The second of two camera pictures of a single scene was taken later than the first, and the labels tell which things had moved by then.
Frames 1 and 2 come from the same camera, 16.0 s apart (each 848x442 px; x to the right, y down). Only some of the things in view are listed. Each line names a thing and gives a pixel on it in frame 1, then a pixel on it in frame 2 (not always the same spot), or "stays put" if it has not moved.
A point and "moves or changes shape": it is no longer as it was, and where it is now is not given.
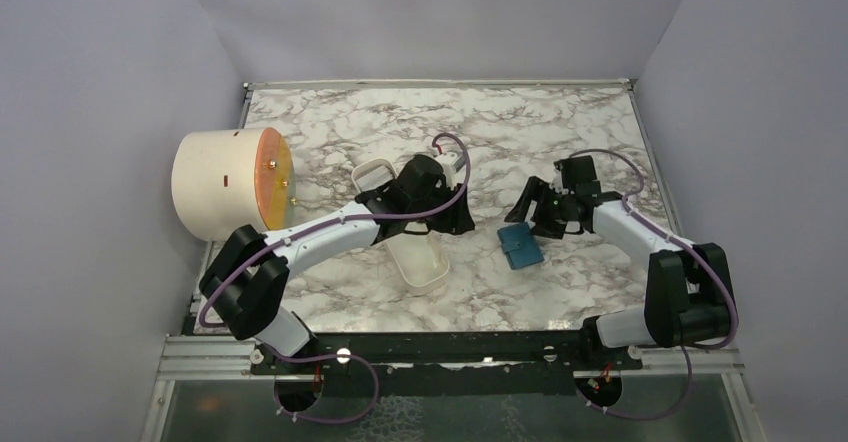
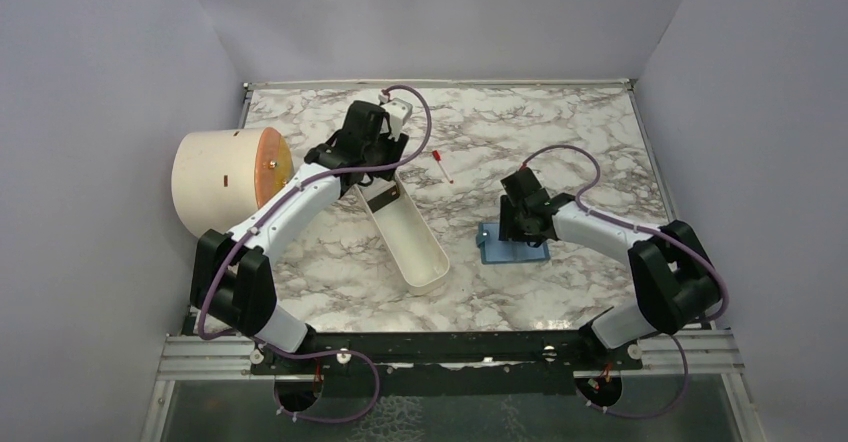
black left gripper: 457,219 → 394,149
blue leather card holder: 519,245 moves or changes shape
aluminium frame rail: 198,358 stays put
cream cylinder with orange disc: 228,178 stays put
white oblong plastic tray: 420,259 stays put
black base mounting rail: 530,349 stays put
